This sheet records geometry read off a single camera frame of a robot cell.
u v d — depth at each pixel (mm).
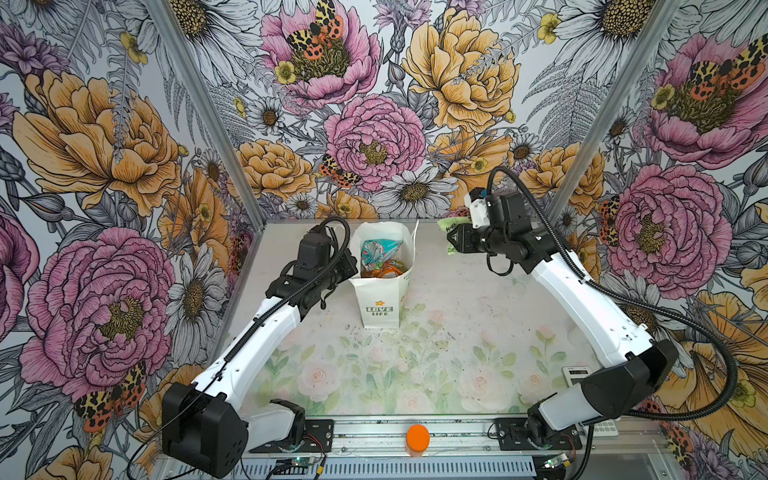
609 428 745
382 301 797
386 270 870
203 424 384
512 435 740
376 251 853
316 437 733
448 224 760
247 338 462
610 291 446
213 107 896
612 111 893
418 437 678
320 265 596
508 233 559
